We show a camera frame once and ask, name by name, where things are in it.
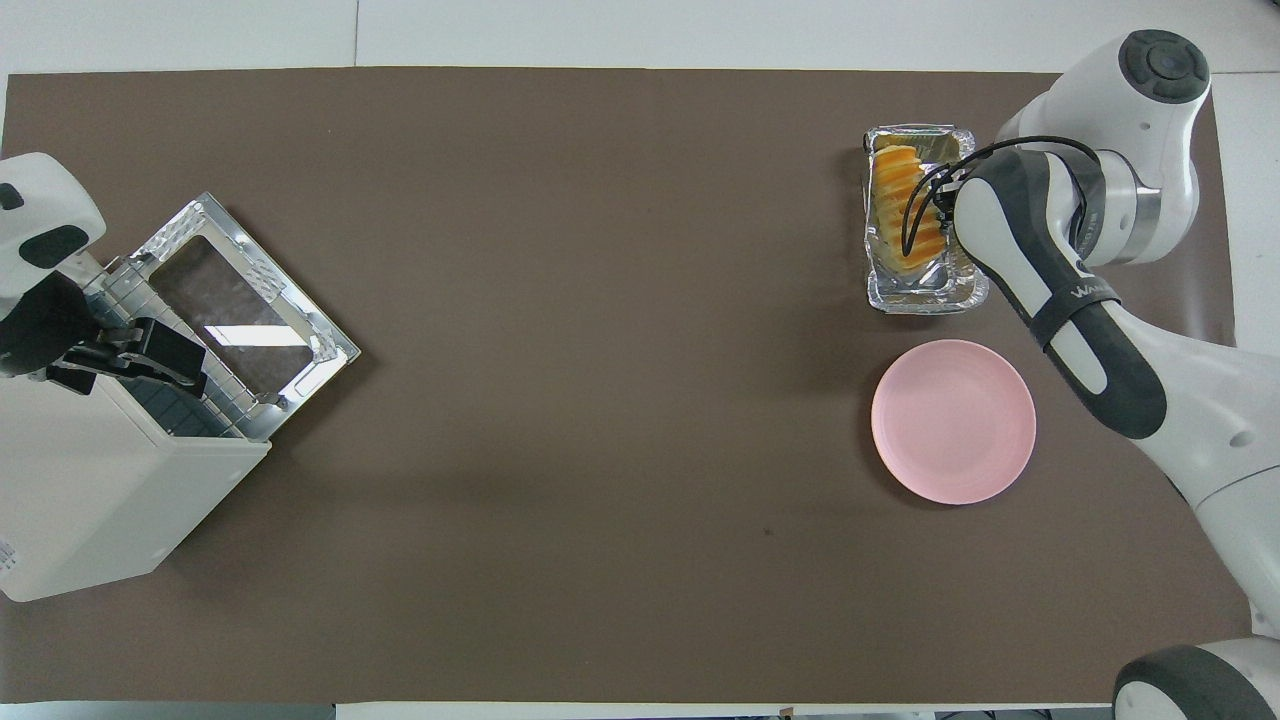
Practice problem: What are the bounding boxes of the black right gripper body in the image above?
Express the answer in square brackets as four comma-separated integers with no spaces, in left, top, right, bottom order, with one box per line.
[927,168,964,237]

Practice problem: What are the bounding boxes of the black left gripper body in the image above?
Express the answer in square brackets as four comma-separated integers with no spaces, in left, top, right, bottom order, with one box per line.
[0,272,103,382]

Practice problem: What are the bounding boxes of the golden bread roll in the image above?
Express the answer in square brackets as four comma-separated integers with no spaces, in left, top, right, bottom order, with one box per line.
[871,144,947,271]

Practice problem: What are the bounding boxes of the aluminium foil tray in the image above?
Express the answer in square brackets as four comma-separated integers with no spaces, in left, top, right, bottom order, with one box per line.
[862,123,992,317]

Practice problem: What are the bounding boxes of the glass oven door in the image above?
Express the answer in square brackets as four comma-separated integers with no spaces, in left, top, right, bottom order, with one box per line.
[126,191,362,443]

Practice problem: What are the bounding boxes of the cream toaster oven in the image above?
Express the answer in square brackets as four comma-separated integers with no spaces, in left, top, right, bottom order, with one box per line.
[0,255,273,604]

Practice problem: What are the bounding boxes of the pink round plate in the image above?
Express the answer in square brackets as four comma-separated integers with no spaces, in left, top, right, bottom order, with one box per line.
[870,339,1039,507]

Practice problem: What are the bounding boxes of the brown table mat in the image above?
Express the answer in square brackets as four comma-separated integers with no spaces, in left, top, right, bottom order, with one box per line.
[0,66,1253,707]

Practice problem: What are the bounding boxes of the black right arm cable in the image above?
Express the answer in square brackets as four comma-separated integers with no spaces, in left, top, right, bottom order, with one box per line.
[899,134,1102,260]

